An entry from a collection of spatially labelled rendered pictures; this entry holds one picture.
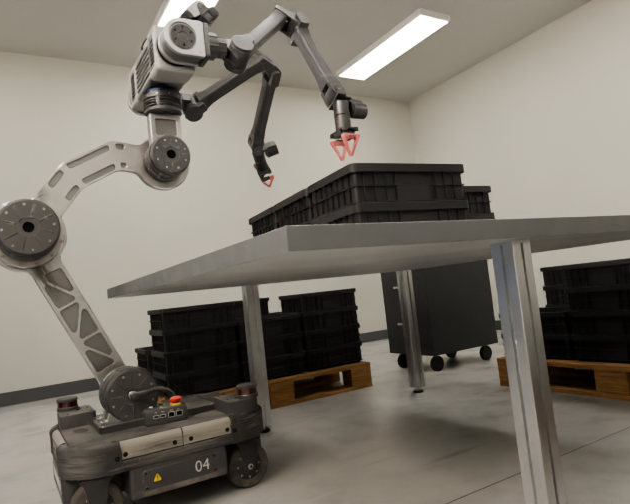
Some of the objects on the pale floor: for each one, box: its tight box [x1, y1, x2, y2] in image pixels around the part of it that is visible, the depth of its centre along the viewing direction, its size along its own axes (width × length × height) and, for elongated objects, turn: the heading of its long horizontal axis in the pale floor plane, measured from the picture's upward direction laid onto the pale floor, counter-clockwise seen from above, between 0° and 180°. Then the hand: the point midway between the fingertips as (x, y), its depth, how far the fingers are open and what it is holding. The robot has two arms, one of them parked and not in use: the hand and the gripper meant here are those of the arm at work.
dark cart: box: [381, 260, 498, 371], centre depth 367 cm, size 62×45×90 cm
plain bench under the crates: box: [107, 214, 630, 504], centre depth 185 cm, size 160×160×70 cm
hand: (346, 156), depth 184 cm, fingers open, 6 cm apart
